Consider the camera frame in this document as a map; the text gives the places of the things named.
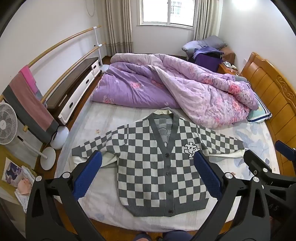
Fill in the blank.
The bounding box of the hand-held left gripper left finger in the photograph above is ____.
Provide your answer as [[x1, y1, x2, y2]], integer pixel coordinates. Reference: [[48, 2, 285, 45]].
[[25, 151, 102, 241]]

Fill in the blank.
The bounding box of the printed booklet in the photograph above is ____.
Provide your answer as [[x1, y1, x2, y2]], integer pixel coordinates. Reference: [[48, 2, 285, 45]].
[[2, 158, 22, 187]]

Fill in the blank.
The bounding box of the wooden barre rail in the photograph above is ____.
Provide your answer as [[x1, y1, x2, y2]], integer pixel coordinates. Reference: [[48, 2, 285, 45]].
[[0, 26, 101, 101], [23, 42, 107, 130]]

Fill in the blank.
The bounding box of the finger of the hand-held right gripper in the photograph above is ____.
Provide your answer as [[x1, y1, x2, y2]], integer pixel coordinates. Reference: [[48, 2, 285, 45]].
[[243, 150, 272, 179], [275, 140, 296, 163]]

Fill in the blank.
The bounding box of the purple floral quilt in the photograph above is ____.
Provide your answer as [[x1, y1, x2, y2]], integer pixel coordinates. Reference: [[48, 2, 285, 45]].
[[90, 53, 259, 129]]

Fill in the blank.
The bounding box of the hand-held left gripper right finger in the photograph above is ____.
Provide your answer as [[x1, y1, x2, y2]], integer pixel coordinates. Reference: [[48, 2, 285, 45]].
[[192, 152, 271, 241]]

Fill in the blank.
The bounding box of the teal striped pillow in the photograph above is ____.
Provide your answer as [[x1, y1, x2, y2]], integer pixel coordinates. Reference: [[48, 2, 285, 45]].
[[246, 102, 272, 122]]

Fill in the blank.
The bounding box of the stack of papers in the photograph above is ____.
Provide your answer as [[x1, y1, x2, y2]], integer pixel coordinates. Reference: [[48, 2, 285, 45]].
[[14, 166, 36, 207]]

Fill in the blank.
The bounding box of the person's right leg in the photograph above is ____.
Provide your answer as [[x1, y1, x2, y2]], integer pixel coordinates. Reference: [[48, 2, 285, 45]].
[[162, 230, 192, 241]]

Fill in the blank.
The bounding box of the person's left leg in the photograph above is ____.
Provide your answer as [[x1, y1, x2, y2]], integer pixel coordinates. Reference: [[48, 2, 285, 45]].
[[134, 232, 151, 241]]

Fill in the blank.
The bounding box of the purple storage box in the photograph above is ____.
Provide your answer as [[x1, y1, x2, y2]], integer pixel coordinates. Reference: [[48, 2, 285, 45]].
[[193, 46, 224, 72]]

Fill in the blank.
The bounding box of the person's leg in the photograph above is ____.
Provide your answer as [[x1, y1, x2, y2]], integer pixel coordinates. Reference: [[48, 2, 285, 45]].
[[162, 230, 192, 241], [134, 232, 151, 241]]

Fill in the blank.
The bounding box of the wooden bed frame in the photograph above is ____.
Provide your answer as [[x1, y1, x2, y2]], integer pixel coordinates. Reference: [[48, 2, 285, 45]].
[[88, 52, 296, 233]]

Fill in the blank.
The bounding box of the white printed bed sheet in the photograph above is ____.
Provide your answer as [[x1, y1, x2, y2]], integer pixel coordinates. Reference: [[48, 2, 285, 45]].
[[55, 101, 281, 231]]

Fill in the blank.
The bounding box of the grey pillow pile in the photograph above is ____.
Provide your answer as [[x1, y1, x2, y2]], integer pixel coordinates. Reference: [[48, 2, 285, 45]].
[[181, 35, 227, 58]]

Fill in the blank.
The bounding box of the white standing fan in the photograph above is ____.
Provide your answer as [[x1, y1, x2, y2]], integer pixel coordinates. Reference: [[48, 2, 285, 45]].
[[0, 103, 70, 150]]

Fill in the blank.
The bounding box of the brown wooden nightstand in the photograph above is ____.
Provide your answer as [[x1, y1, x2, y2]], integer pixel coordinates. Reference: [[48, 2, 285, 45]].
[[218, 47, 238, 75]]

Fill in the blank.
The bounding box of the pink cloth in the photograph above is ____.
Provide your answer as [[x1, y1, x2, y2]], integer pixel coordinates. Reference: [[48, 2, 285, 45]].
[[20, 65, 37, 93]]

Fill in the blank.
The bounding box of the dark top white cabinet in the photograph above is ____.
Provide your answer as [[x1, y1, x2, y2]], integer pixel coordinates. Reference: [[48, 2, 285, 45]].
[[46, 57, 102, 126]]

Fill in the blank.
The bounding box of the white barre stand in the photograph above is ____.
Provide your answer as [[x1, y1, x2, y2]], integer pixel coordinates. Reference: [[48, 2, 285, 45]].
[[23, 126, 56, 171], [92, 27, 110, 71]]

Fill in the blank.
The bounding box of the window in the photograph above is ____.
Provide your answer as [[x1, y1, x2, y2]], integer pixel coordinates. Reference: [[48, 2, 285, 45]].
[[136, 0, 197, 29]]

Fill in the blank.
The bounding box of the beige curtain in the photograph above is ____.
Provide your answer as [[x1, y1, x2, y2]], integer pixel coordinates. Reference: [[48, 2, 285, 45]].
[[105, 0, 133, 55], [193, 0, 219, 42]]

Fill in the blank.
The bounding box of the grey white checkered cardigan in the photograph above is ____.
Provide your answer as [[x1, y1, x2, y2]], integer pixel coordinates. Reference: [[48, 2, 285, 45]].
[[72, 109, 245, 217]]

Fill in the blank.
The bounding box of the pink grey towel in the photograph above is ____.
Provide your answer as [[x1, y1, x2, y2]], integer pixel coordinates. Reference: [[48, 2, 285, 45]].
[[2, 72, 59, 144]]

